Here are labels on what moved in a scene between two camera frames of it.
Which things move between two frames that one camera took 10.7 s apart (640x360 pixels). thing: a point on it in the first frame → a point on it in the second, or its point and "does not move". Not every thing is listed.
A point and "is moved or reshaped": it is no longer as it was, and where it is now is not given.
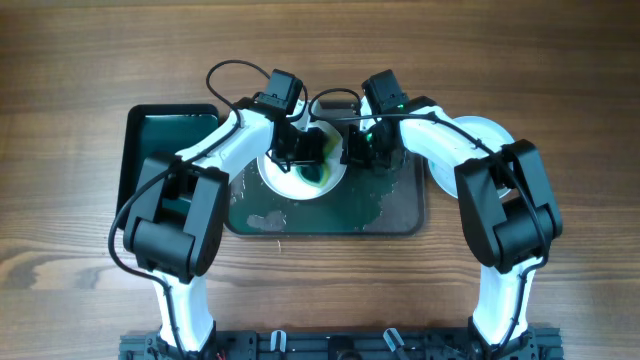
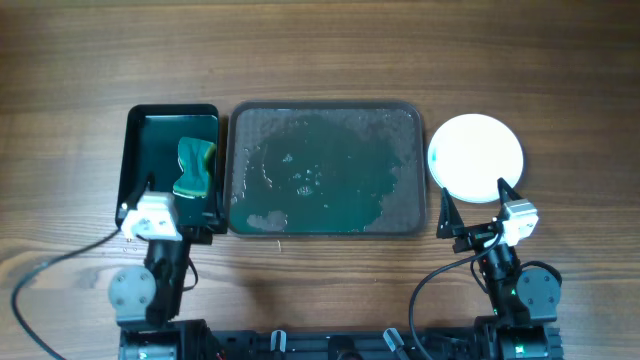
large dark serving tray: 365,201 does not move
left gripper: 310,147 → 195,231
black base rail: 360,345 does not move
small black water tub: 160,129 does not move
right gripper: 358,148 → 477,236
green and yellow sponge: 318,174 is moved or reshaped
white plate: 290,185 is moved or reshaped
